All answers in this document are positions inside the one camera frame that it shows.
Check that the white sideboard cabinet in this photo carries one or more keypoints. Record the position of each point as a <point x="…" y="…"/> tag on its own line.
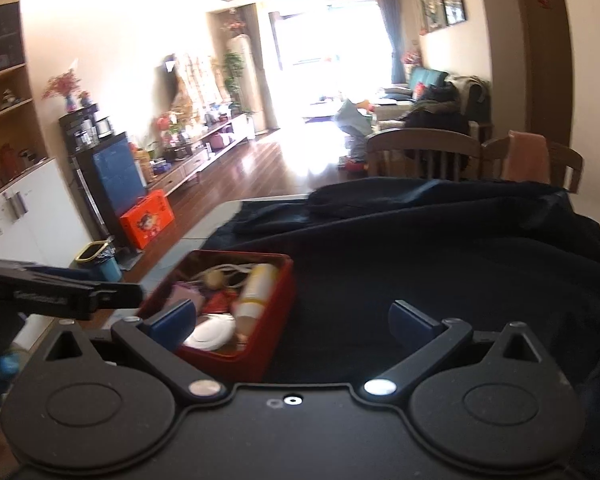
<point x="40" y="210"/>

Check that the red tin box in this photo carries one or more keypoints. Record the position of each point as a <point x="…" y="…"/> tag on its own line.
<point x="275" y="320"/>

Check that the green potted plant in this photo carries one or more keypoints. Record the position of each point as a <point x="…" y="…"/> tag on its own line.
<point x="233" y="80"/>

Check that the pink towel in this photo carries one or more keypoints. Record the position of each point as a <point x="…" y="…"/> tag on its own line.
<point x="525" y="157"/>

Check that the yellow and white bottle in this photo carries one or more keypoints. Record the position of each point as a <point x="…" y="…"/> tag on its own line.
<point x="255" y="290"/>

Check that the low wooden tv cabinet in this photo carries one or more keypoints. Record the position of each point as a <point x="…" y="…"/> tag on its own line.
<point x="195" y="160"/>

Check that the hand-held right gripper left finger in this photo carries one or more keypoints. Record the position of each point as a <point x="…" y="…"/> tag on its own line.
<point x="172" y="322"/>

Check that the patterned beige cloth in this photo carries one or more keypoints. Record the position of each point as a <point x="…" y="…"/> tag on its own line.
<point x="197" y="85"/>

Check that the purple toy figure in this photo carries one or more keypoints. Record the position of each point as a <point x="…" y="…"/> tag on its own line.
<point x="185" y="294"/>

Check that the teal sofa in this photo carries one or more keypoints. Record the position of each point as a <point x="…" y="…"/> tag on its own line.
<point x="430" y="76"/>

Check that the pink flowers in blue vase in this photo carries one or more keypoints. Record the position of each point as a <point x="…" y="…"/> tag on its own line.
<point x="65" y="87"/>

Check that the grey curtain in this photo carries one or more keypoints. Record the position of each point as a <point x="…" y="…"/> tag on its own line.
<point x="392" y="35"/>
<point x="250" y="17"/>

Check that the orange gift box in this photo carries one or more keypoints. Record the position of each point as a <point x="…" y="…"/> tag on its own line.
<point x="147" y="220"/>

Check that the white standing air conditioner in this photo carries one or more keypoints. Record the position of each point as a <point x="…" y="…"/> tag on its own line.
<point x="250" y="85"/>

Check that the tape roll with white core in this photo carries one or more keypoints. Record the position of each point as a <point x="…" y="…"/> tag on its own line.
<point x="210" y="332"/>

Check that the red floor cushion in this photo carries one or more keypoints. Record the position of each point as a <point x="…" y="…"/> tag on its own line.
<point x="355" y="164"/>

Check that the black cabinet with blue panel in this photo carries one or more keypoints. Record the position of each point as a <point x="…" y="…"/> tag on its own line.
<point x="115" y="170"/>

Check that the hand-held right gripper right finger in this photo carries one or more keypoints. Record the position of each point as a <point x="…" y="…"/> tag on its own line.
<point x="412" y="325"/>

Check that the pink flower bunch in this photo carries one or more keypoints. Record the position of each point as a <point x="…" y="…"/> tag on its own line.
<point x="235" y="26"/>

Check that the pink round stool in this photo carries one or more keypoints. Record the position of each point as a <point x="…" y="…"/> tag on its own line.
<point x="222" y="140"/>

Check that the person's left hand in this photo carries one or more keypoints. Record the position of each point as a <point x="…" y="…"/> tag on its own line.
<point x="2" y="369"/>

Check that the dark jacket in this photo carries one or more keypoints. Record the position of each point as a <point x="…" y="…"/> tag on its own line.
<point x="435" y="115"/>

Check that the small red toy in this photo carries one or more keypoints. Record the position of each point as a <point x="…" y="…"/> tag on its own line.
<point x="219" y="303"/>

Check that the beige wooden knob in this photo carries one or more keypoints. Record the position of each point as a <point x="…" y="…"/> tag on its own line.
<point x="211" y="280"/>

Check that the dark blue cloth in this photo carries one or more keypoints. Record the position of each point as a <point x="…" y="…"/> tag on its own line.
<point x="430" y="260"/>

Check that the teal trash bin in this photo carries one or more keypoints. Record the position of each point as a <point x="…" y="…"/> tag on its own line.
<point x="105" y="267"/>

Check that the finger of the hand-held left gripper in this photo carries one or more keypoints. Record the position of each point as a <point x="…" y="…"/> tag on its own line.
<point x="80" y="300"/>
<point x="65" y="274"/>

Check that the white sunglasses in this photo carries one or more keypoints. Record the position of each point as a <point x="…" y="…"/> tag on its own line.
<point x="225" y="266"/>

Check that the wooden wall shelf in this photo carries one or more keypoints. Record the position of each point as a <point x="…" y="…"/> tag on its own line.
<point x="10" y="110"/>

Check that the wide wooden chair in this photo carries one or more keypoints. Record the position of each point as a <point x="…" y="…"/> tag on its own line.
<point x="420" y="136"/>

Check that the blue white bag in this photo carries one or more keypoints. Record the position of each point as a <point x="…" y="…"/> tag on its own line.
<point x="352" y="115"/>

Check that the red potted flowers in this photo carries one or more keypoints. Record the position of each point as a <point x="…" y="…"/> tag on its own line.
<point x="165" y="125"/>

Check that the brown wooden door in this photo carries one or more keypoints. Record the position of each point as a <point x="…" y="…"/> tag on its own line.
<point x="540" y="70"/>

